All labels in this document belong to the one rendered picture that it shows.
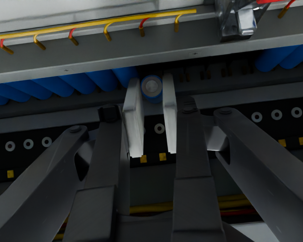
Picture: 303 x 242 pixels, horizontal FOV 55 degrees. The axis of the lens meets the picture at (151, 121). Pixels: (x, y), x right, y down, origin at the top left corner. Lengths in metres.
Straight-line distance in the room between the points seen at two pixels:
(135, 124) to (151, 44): 0.05
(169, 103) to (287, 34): 0.08
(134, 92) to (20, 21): 0.08
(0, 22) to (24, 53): 0.02
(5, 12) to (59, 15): 0.03
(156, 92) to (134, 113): 0.06
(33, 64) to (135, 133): 0.08
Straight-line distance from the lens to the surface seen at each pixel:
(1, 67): 0.21
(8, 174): 0.35
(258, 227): 0.19
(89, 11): 0.18
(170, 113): 0.16
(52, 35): 0.19
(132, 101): 0.17
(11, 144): 0.35
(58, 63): 0.19
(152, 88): 0.22
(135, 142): 0.16
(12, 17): 0.19
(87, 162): 0.16
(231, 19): 0.17
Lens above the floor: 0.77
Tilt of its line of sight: 14 degrees up
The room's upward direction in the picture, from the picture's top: 172 degrees clockwise
